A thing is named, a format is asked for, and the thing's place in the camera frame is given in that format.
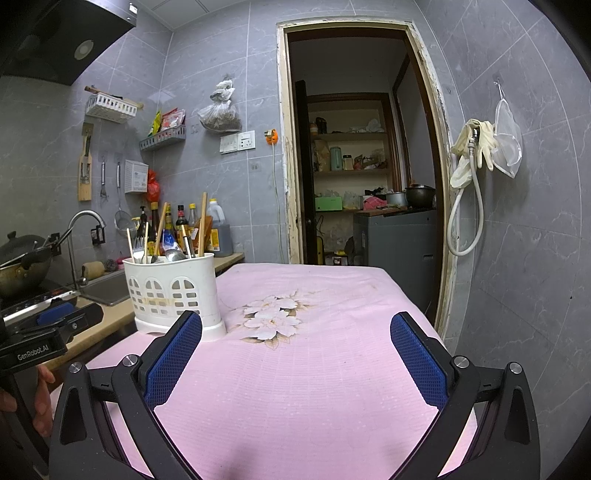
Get white wall basket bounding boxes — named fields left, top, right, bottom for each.
left=85, top=92, right=138, bottom=124

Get white wall box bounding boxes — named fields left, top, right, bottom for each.
left=124, top=160, right=149, bottom=194

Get red plastic bag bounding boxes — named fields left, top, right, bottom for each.
left=145, top=169, right=160, bottom=203

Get white wall switch panel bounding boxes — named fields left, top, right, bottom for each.
left=219, top=130, right=256, bottom=154

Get white plastic utensil holder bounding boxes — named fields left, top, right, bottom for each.
left=123, top=253, right=226, bottom=342

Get large oil jug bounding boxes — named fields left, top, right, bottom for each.
left=206, top=198, right=233, bottom=257

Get white rubber gloves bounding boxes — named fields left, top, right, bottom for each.
left=450, top=119, right=498, bottom=189

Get clear hanging plastic bag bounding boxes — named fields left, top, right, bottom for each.
left=492, top=80, right=523, bottom=178

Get black range hood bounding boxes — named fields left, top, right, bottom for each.
left=1, top=1, right=138, bottom=86

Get metal spoon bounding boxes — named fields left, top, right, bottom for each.
left=164, top=248, right=186, bottom=262

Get grey wall spice shelf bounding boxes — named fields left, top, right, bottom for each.
left=139, top=124, right=186, bottom=152

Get black cooking pot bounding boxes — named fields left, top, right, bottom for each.
left=406, top=184, right=436, bottom=211

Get person left hand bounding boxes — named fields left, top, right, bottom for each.
left=0, top=365, right=55, bottom=438

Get steel kitchen sink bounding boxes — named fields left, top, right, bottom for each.
left=79, top=270, right=129, bottom=307

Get wooden knife holder board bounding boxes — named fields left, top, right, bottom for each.
left=77, top=122, right=94, bottom=202

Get chrome faucet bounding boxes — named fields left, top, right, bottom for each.
left=57, top=209, right=106, bottom=286

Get dark soy sauce bottle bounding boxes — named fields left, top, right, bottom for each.
left=147, top=201, right=160, bottom=263

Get dark grey cabinet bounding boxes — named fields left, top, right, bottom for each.
left=353, top=210, right=439, bottom=314

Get pink floral tablecloth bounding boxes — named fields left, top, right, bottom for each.
left=50, top=262, right=479, bottom=480

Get black wok pan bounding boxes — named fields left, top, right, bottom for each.
left=1, top=231, right=61, bottom=298

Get metal fork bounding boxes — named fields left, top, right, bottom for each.
left=132, top=220, right=147, bottom=263

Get mesh strainer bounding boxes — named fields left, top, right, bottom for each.
left=114, top=163, right=136, bottom=239

